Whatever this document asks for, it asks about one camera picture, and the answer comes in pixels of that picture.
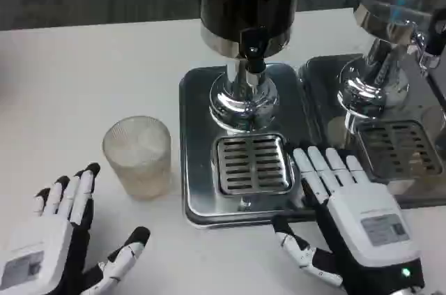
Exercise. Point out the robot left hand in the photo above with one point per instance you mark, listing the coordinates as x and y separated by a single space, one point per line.
52 239

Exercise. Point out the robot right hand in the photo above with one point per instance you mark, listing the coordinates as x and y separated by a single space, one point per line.
362 218

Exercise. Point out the steel base tray with grid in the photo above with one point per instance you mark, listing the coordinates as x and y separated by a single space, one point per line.
244 155
386 155

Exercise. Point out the clear ribbed glass cup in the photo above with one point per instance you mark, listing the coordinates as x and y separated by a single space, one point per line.
138 158

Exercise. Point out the clear drink dispenser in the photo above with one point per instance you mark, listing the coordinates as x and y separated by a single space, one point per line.
386 40

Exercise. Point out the chrome dispenser tap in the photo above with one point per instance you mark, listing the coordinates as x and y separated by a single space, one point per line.
422 47

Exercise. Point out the black dispenser tap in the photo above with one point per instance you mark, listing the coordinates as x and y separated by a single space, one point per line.
254 51

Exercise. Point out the dark drink dispenser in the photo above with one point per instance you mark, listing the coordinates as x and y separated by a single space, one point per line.
248 40

